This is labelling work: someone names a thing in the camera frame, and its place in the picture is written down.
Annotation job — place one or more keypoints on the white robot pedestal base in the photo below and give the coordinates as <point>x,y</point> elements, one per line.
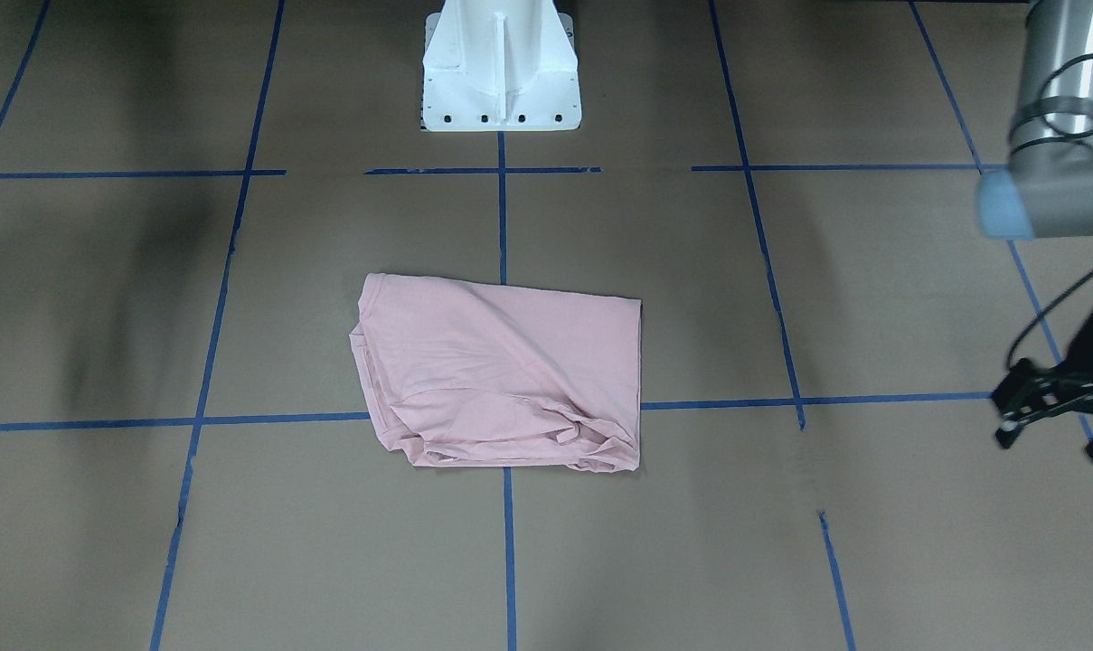
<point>491,66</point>

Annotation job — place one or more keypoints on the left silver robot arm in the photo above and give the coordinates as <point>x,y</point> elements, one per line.
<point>1045,191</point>

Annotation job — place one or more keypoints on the pink Snoopy t-shirt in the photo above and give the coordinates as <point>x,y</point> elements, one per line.
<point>469,375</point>

